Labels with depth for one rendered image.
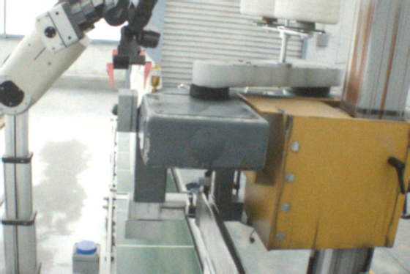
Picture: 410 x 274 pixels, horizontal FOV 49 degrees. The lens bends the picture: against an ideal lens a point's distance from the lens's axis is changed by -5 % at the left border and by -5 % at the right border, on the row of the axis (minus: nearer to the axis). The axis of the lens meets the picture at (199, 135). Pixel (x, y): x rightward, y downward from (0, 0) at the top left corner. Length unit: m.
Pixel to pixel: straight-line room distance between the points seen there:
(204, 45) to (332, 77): 7.47
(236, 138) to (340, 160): 0.27
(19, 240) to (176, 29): 7.01
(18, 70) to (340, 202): 1.12
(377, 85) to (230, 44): 7.74
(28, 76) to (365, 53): 1.09
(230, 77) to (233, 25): 7.75
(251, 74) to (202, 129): 0.27
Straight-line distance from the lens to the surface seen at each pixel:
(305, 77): 1.22
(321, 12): 0.99
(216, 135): 0.87
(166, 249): 2.37
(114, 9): 1.40
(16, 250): 1.98
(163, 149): 0.87
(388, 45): 1.12
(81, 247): 1.38
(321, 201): 1.07
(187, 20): 8.63
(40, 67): 1.60
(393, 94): 1.14
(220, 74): 1.03
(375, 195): 1.13
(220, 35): 8.75
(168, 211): 1.17
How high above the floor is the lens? 1.52
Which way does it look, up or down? 15 degrees down
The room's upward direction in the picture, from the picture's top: 5 degrees clockwise
